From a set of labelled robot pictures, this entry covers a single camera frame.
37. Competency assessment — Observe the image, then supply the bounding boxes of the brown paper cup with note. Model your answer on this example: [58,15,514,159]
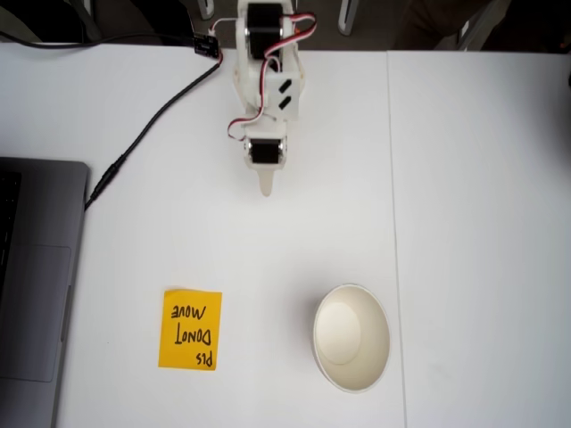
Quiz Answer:
[310,283,392,395]

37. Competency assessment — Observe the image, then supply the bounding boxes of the black controller board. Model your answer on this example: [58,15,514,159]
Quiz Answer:
[191,34,223,58]

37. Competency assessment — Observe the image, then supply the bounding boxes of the yellow handwritten sticky note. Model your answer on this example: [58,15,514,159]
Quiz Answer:
[158,288,223,371]

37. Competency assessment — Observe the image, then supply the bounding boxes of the grey laptop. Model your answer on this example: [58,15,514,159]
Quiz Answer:
[0,156,92,428]

